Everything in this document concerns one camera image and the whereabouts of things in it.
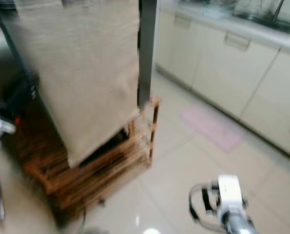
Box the grey kitchen sink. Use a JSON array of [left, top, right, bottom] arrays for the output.
[[232, 0, 290, 34]]

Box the beige cloth fridge cover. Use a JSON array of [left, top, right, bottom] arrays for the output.
[[12, 0, 141, 170]]

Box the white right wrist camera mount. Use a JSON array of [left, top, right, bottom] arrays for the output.
[[216, 174, 246, 218]]

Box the wooden slatted rack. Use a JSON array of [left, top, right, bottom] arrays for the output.
[[17, 95, 161, 217]]

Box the cream kitchen cabinet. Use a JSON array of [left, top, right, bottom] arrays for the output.
[[156, 7, 290, 162]]

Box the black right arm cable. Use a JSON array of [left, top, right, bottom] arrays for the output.
[[188, 181, 223, 229]]

